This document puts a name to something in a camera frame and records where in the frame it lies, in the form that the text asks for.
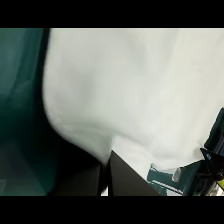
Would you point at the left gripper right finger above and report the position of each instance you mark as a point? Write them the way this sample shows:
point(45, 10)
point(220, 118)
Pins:
point(124, 181)

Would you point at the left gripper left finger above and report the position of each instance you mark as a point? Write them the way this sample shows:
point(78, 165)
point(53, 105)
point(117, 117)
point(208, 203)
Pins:
point(85, 185)

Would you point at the white shirt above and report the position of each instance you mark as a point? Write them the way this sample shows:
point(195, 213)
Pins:
point(126, 90)

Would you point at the dark blue garment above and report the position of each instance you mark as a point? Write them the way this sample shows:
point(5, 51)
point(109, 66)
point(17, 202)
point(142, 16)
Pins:
point(216, 146)

